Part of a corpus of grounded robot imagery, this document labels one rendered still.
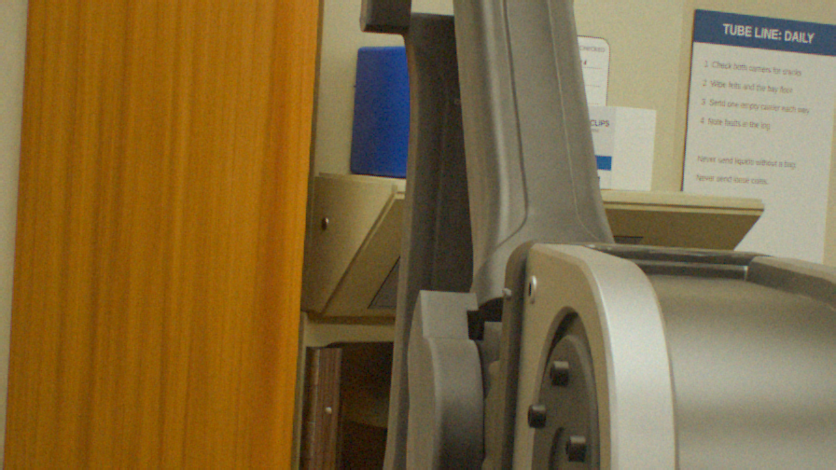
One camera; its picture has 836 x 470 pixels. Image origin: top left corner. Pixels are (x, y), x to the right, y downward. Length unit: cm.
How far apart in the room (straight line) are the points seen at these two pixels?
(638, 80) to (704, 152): 60
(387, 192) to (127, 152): 27
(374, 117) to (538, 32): 51
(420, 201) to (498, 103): 22
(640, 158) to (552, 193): 65
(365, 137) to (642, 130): 21
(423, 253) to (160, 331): 42
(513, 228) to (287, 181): 51
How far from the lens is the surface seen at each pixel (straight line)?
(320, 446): 135
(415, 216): 99
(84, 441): 151
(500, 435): 56
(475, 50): 81
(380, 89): 131
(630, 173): 138
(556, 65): 80
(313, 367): 133
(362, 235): 127
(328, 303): 131
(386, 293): 132
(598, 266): 47
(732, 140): 211
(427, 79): 98
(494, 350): 65
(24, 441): 165
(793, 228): 217
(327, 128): 134
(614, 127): 136
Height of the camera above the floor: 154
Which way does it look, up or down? 3 degrees down
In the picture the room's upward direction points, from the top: 4 degrees clockwise
